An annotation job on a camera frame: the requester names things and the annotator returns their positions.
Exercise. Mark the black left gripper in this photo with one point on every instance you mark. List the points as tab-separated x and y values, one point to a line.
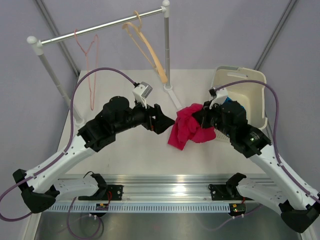
160	123

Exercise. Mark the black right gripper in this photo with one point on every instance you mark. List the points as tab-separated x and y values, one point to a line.
203	115

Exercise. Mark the pink t shirt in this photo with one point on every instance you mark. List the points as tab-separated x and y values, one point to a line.
186	128

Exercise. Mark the blue t shirt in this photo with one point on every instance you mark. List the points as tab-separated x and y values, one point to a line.
227	100

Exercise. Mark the beige plastic hanger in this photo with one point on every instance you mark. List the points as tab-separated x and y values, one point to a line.
154	62

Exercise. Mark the pink wire hanger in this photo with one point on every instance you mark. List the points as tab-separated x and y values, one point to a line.
86	52

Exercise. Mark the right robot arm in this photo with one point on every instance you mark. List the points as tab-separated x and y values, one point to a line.
297	203

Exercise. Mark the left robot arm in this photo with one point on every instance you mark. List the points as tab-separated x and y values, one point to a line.
43	186

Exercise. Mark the cream laundry basket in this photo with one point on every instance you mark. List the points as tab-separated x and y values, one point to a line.
250	95

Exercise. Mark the metal clothes rack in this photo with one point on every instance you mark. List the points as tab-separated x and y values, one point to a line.
37	46

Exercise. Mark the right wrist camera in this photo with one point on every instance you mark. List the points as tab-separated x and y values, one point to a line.
219	96

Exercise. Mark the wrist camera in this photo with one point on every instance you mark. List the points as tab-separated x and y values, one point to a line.
141	92
219	96

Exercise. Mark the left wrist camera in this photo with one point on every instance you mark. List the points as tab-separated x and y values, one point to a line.
141	92

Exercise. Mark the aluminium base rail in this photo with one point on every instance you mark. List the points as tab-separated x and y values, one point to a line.
166	188

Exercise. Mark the white slotted cable duct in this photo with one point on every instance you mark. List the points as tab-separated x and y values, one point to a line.
118	207

